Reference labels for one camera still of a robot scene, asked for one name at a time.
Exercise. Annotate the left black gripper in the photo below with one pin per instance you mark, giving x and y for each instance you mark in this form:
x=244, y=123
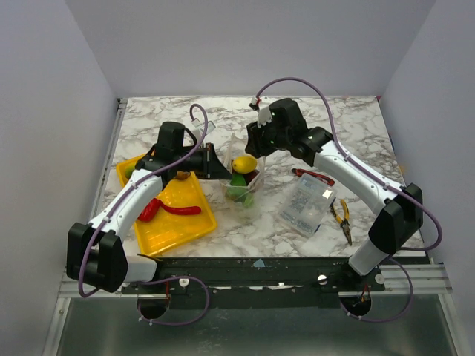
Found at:
x=214, y=164

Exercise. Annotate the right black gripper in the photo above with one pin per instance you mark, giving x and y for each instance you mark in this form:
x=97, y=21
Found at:
x=253, y=140

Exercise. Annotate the clear zip top bag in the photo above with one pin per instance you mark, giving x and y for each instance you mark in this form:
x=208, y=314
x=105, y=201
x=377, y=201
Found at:
x=236, y=147

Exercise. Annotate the green bell pepper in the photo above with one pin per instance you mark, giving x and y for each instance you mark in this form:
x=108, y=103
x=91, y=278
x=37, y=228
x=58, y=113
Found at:
x=238, y=191

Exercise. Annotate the dark red apple front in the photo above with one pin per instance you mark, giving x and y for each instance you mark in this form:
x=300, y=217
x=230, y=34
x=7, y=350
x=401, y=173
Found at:
x=250, y=176

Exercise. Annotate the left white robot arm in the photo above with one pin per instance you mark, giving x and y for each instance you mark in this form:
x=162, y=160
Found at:
x=95, y=254

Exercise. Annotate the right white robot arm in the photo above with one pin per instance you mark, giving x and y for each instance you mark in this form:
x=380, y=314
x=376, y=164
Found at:
x=397, y=207

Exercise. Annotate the red black utility knife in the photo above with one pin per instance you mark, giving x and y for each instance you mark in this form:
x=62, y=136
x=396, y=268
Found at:
x=299, y=172

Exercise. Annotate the red chili pepper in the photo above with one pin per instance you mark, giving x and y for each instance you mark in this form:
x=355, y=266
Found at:
x=182, y=211

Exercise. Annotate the clear plastic parts box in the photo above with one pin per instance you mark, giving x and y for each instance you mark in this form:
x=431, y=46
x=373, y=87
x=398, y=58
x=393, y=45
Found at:
x=307, y=204

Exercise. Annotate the yellow plastic tray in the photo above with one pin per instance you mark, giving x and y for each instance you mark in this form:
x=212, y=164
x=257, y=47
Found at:
x=167, y=231

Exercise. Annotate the green mango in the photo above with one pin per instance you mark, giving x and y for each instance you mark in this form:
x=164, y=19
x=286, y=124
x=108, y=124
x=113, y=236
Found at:
x=129, y=169

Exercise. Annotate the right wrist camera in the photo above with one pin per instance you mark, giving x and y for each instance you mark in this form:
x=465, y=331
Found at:
x=264, y=114

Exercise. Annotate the yellow handled pliers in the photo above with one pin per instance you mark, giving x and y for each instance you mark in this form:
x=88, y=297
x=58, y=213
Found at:
x=344, y=221

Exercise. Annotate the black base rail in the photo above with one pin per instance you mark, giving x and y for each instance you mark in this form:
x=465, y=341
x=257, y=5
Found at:
x=270, y=283

